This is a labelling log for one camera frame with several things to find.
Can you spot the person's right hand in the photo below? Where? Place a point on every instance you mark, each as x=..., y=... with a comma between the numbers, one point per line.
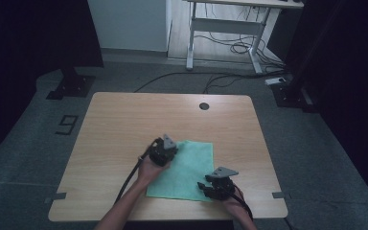
x=234, y=202

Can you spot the dark curtain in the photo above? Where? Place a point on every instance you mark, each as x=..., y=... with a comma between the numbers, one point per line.
x=22, y=48
x=348, y=64

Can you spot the green cloth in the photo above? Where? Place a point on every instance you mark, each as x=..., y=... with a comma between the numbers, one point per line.
x=185, y=172

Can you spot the white power strip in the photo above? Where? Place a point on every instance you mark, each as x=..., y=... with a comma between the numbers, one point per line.
x=275, y=81

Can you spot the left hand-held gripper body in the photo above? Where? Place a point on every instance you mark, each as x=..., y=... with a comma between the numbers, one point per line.
x=163, y=153

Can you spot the dark round table grommet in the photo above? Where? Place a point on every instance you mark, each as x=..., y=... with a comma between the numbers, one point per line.
x=204, y=106

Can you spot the grey tape piece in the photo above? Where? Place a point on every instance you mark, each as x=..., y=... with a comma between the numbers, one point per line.
x=56, y=197
x=281, y=195

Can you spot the white desk frame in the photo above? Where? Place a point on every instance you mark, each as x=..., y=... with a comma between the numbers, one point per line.
x=226, y=26

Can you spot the black stand base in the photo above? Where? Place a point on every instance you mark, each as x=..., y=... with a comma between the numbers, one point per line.
x=292, y=94
x=73, y=84

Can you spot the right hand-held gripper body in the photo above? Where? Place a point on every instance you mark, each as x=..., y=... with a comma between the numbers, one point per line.
x=222, y=187

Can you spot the person's left hand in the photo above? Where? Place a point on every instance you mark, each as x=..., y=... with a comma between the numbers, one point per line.
x=150, y=172

